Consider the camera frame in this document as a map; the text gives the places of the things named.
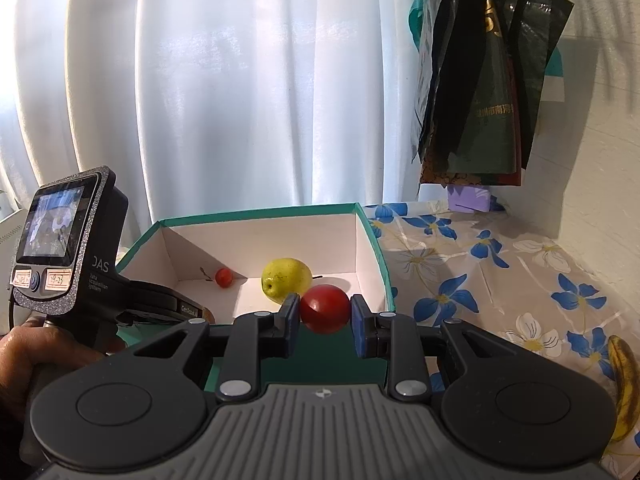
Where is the floral tablecloth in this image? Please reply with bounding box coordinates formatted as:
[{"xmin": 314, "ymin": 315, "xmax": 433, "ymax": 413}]
[{"xmin": 360, "ymin": 200, "xmax": 640, "ymax": 480}]

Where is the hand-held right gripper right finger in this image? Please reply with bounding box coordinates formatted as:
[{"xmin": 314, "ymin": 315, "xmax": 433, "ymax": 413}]
[{"xmin": 350, "ymin": 294, "xmax": 513, "ymax": 403}]

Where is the yellow banana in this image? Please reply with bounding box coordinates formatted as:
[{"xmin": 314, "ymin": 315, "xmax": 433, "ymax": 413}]
[{"xmin": 607, "ymin": 335, "xmax": 637, "ymax": 443}]

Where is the teal cardboard box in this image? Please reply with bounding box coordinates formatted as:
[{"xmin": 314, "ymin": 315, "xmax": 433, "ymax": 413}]
[{"xmin": 115, "ymin": 202, "xmax": 397, "ymax": 396}]

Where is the teal and white bag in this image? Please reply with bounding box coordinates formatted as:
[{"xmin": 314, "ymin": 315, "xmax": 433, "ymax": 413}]
[{"xmin": 542, "ymin": 47, "xmax": 567, "ymax": 103}]

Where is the purple box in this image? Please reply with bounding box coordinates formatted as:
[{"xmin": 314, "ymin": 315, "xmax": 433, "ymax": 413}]
[{"xmin": 447, "ymin": 185, "xmax": 494, "ymax": 214}]

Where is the black plastic bag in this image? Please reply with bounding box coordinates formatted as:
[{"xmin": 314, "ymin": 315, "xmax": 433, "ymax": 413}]
[{"xmin": 515, "ymin": 0, "xmax": 575, "ymax": 171}]

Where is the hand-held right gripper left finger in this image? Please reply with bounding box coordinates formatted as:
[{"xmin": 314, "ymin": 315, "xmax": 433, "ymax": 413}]
[{"xmin": 132, "ymin": 294, "xmax": 301, "ymax": 403}]

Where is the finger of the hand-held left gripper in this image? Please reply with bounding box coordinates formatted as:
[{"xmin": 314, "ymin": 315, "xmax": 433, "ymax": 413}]
[
  {"xmin": 117, "ymin": 312, "xmax": 176, "ymax": 327},
  {"xmin": 116, "ymin": 279, "xmax": 205, "ymax": 321}
]

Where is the large yellow-green pear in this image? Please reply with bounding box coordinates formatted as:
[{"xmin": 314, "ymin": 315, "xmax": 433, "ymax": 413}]
[{"xmin": 261, "ymin": 257, "xmax": 326, "ymax": 305}]

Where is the person's left hand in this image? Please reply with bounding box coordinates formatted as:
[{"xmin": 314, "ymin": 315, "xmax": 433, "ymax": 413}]
[{"xmin": 0, "ymin": 319, "xmax": 109, "ymax": 427}]

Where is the dark green plastic bag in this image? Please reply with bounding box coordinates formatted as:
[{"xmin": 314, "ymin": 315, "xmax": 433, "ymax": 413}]
[{"xmin": 440, "ymin": 0, "xmax": 522, "ymax": 175}]

